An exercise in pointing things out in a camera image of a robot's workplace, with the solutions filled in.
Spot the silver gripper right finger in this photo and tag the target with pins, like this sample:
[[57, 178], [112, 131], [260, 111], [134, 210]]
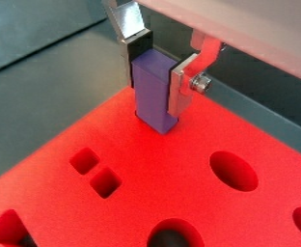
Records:
[[186, 77]]

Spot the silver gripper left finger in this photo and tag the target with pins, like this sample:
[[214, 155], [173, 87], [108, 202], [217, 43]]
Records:
[[133, 36]]

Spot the purple rectangular block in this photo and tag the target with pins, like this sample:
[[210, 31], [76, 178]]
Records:
[[150, 83]]

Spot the red shape sorter box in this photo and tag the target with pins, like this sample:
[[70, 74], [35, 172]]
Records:
[[110, 182]]

